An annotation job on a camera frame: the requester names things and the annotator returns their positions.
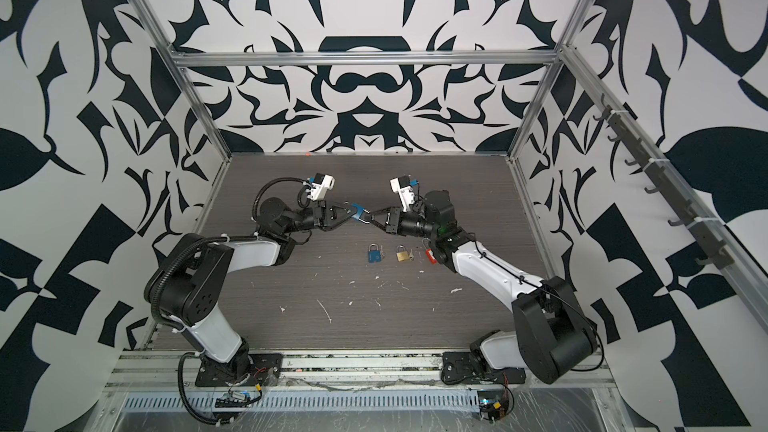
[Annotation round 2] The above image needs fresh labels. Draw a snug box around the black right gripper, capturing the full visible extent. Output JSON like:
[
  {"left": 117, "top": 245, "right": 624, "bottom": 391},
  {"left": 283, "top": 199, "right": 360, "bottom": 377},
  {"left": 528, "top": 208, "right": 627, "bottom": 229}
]
[{"left": 366, "top": 208, "right": 442, "bottom": 244}]

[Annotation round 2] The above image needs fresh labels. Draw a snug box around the blue padlock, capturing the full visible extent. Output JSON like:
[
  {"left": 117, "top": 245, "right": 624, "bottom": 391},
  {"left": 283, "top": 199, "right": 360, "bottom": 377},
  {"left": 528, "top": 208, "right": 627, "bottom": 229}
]
[
  {"left": 350, "top": 203, "right": 372, "bottom": 224},
  {"left": 367, "top": 243, "right": 383, "bottom": 263}
]

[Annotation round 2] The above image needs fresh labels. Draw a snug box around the brass padlock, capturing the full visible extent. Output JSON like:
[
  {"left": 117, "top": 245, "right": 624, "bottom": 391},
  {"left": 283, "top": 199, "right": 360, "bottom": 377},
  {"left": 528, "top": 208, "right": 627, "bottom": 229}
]
[{"left": 395, "top": 244, "right": 414, "bottom": 262}]

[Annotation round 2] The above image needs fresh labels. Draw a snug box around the red safety padlock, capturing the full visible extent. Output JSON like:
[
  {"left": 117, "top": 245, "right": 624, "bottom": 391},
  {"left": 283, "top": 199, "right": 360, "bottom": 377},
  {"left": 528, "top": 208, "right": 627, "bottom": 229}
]
[{"left": 425, "top": 248, "right": 438, "bottom": 265}]

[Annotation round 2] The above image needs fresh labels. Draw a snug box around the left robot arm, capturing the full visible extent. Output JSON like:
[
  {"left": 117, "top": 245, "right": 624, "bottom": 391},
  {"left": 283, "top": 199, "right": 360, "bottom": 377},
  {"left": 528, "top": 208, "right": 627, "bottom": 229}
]
[{"left": 144, "top": 173, "right": 355, "bottom": 426}]

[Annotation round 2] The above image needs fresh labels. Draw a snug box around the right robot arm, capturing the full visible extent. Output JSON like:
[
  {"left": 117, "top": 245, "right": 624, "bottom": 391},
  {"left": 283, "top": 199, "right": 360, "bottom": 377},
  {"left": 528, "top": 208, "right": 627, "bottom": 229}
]
[{"left": 361, "top": 190, "right": 605, "bottom": 384}]

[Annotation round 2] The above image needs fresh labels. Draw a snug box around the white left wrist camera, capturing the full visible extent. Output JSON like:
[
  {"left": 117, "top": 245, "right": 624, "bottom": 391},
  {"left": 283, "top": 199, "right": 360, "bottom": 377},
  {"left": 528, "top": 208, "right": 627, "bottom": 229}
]
[{"left": 307, "top": 173, "right": 335, "bottom": 201}]

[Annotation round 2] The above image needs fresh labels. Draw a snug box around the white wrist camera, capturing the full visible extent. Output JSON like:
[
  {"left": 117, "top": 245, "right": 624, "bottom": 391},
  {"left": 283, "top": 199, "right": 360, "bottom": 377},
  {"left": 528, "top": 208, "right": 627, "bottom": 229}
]
[
  {"left": 390, "top": 175, "right": 418, "bottom": 212},
  {"left": 307, "top": 173, "right": 335, "bottom": 201}
]

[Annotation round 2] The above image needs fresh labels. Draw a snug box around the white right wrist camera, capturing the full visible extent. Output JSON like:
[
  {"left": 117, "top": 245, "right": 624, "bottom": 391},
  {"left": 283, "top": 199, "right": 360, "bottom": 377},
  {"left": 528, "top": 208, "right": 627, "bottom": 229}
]
[{"left": 390, "top": 175, "right": 418, "bottom": 212}]

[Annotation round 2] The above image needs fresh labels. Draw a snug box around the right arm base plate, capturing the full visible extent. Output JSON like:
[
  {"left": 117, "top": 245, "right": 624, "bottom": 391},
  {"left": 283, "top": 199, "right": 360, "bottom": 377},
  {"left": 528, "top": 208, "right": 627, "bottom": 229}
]
[{"left": 440, "top": 351, "right": 527, "bottom": 385}]

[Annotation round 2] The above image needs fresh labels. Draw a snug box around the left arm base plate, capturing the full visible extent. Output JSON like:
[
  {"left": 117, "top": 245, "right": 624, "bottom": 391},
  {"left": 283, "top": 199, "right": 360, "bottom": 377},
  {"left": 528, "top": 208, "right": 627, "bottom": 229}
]
[{"left": 195, "top": 353, "right": 284, "bottom": 387}]

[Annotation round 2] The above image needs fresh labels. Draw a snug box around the white cable duct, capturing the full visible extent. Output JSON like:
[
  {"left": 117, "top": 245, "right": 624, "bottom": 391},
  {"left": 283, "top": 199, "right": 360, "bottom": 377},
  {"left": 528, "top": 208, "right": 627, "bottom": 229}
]
[{"left": 122, "top": 389, "right": 480, "bottom": 413}]

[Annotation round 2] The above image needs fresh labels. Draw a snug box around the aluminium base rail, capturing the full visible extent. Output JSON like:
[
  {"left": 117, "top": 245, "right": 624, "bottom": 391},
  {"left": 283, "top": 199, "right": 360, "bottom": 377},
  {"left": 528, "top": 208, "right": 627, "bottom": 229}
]
[{"left": 107, "top": 344, "right": 619, "bottom": 388}]

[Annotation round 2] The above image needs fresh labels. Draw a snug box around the wall hook rail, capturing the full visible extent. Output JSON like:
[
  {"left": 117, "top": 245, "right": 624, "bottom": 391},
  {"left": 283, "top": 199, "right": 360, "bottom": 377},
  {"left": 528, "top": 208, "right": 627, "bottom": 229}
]
[{"left": 597, "top": 105, "right": 735, "bottom": 270}]

